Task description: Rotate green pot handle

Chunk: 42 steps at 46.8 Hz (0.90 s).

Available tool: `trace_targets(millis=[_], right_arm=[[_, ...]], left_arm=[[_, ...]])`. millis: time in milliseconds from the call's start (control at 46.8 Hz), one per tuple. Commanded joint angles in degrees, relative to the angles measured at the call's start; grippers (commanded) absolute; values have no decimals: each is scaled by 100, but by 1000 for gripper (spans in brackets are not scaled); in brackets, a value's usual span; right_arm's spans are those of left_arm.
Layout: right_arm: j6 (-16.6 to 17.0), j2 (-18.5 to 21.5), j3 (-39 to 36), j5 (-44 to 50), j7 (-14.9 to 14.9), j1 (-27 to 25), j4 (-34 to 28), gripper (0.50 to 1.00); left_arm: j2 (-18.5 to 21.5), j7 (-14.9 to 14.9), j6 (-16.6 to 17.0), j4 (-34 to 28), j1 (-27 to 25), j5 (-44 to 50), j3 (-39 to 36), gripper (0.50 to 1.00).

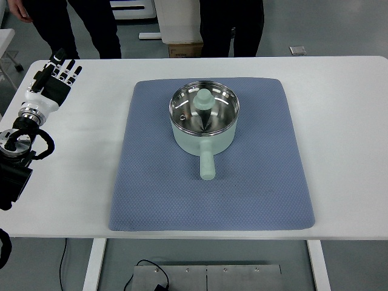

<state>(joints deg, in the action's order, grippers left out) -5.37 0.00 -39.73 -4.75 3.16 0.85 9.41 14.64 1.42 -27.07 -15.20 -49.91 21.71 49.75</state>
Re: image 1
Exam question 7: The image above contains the thin black cable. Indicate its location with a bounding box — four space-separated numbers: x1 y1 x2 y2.
59 238 68 291

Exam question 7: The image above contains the green pot with handle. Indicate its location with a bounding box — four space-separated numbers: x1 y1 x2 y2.
169 80 240 182

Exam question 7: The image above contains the person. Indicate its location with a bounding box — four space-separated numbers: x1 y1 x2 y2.
5 0 122 60
199 0 265 58

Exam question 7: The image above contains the grey metal plate with screws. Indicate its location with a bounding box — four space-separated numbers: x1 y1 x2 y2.
134 264 282 291

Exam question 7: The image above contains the cardboard box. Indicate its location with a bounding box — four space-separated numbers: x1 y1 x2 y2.
168 42 204 59

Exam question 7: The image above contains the white upright panel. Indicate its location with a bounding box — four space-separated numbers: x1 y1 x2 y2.
153 0 203 45

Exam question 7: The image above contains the white appliance with black slot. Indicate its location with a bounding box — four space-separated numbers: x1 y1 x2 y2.
109 0 157 21

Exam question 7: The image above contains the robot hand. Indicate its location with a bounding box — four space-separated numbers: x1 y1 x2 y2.
23 47 83 115

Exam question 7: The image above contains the blue textured mat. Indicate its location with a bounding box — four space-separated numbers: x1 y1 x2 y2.
108 77 316 233

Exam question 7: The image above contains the glass lid with green knob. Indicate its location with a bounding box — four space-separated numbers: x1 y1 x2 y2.
169 80 240 136

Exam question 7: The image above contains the white table leg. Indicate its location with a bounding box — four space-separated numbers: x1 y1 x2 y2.
306 239 332 291
82 238 107 291

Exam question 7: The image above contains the person's hand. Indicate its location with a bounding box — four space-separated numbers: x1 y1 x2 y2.
8 0 33 24

